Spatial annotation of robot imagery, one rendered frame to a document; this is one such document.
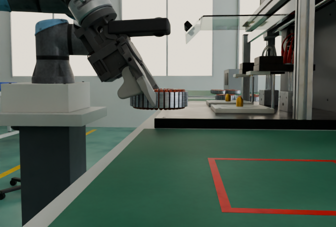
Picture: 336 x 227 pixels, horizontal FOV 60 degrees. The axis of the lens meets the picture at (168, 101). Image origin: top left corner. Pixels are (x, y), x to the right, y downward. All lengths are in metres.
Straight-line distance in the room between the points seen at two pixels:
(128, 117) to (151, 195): 5.46
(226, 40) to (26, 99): 4.84
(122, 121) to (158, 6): 2.29
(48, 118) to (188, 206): 0.82
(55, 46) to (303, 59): 0.81
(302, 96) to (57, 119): 0.72
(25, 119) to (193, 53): 4.74
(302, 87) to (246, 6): 5.19
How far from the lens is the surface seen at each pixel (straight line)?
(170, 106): 0.51
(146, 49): 5.64
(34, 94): 1.09
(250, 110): 0.78
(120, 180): 0.30
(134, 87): 0.51
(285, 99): 0.86
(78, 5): 0.58
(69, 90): 1.05
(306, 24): 0.69
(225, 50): 5.63
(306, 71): 0.68
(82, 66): 5.93
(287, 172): 0.35
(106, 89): 5.78
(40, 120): 1.03
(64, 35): 1.12
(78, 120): 0.98
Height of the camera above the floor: 0.85
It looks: 3 degrees down
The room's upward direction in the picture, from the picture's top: straight up
